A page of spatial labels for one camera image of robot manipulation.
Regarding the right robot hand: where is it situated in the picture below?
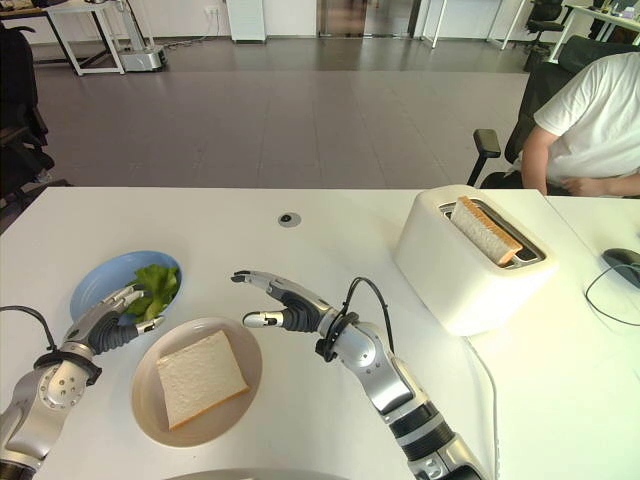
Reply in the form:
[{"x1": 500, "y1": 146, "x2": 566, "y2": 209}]
[{"x1": 230, "y1": 270, "x2": 339, "y2": 337}]

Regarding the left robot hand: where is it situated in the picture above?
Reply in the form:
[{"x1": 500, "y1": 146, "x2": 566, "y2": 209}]
[{"x1": 62, "y1": 283, "x2": 167, "y2": 358}]

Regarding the green lettuce leaf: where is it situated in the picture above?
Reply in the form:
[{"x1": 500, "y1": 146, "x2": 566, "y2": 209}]
[{"x1": 122, "y1": 264, "x2": 181, "y2": 324}]

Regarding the blue plate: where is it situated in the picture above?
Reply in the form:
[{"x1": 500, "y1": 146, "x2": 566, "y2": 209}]
[{"x1": 68, "y1": 250, "x2": 185, "y2": 327}]

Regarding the beige plate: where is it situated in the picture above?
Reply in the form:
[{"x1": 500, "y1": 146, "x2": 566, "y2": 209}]
[{"x1": 130, "y1": 316, "x2": 264, "y2": 449}]

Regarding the bread slice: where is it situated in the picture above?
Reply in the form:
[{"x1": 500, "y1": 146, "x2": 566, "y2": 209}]
[
  {"x1": 155, "y1": 329, "x2": 251, "y2": 433},
  {"x1": 450, "y1": 195, "x2": 525, "y2": 267}
]

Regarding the cream toaster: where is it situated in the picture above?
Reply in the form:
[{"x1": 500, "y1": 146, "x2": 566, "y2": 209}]
[{"x1": 391, "y1": 184, "x2": 561, "y2": 338}]

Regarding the black office chair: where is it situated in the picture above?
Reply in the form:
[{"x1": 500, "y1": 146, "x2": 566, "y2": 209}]
[
  {"x1": 0, "y1": 21, "x2": 57, "y2": 202},
  {"x1": 466, "y1": 34, "x2": 640, "y2": 191},
  {"x1": 523, "y1": 0, "x2": 570, "y2": 52}
]

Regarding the white wheeled stand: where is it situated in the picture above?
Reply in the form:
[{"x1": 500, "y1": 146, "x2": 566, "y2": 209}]
[{"x1": 118, "y1": 0, "x2": 168, "y2": 72}]

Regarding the black computer mouse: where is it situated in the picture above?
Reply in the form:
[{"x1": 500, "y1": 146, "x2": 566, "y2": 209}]
[{"x1": 599, "y1": 246, "x2": 640, "y2": 292}]

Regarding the person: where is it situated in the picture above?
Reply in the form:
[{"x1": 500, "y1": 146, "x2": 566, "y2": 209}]
[{"x1": 519, "y1": 51, "x2": 640, "y2": 199}]

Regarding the white cord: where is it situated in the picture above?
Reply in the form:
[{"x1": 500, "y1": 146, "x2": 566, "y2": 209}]
[{"x1": 464, "y1": 334, "x2": 503, "y2": 480}]

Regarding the thin black mouse cable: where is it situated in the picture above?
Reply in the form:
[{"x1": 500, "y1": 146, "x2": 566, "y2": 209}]
[{"x1": 584, "y1": 263, "x2": 640, "y2": 329}]

